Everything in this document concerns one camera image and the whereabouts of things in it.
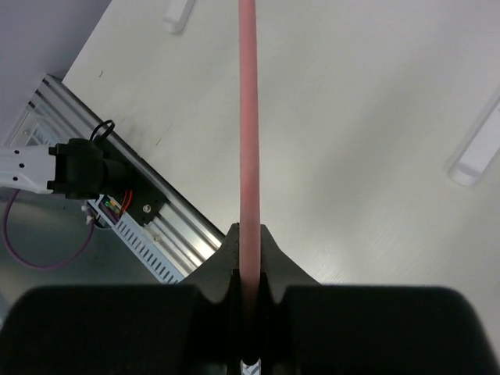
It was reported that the aluminium rail frame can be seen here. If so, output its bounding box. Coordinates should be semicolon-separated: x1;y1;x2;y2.
1;77;223;276

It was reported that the perforated cable duct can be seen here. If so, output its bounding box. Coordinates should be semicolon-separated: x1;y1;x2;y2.
86;195;185;284

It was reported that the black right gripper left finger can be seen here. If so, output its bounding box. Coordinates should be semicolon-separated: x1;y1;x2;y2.
0;222;241;375

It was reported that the white metal clothes rack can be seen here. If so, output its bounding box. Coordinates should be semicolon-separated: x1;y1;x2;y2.
162;0;500;188

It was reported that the red clothes hanger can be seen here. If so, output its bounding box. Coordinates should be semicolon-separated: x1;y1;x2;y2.
238;1;261;364

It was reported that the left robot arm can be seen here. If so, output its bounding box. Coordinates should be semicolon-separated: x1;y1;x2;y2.
1;134;241;374

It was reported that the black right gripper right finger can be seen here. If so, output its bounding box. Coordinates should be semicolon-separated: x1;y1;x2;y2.
260;227;499;374

